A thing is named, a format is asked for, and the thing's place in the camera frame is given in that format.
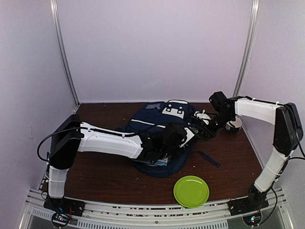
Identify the green plastic plate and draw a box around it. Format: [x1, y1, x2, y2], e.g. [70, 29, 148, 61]
[173, 176, 210, 208]

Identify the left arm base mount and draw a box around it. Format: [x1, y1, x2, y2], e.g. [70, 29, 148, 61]
[43, 198, 85, 228]

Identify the right aluminium frame post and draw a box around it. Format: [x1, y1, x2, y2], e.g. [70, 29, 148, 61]
[233, 0, 261, 97]

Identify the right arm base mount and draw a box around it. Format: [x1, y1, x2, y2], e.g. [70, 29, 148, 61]
[228, 197, 269, 227]

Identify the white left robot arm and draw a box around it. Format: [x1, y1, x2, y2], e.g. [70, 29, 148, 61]
[48, 114, 194, 212]

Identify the white and black bowl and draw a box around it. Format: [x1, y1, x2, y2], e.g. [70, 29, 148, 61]
[225, 116, 243, 133]

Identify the navy blue student backpack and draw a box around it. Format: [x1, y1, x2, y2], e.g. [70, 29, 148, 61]
[123, 100, 220, 178]

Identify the left aluminium frame post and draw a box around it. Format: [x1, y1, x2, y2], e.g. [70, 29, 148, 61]
[50, 0, 80, 106]

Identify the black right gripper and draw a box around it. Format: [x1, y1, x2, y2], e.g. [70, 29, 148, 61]
[197, 111, 234, 139]

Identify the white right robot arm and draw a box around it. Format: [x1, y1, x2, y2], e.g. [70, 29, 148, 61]
[194, 91, 304, 211]

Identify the front aluminium rail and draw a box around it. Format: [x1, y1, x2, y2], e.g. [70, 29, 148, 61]
[20, 188, 295, 229]

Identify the aluminium frame post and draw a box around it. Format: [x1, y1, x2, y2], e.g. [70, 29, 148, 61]
[50, 0, 80, 106]
[233, 0, 261, 97]

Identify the dog cover workbook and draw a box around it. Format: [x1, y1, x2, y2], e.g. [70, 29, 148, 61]
[140, 158, 169, 167]

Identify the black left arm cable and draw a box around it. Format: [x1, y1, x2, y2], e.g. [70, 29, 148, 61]
[37, 121, 167, 163]

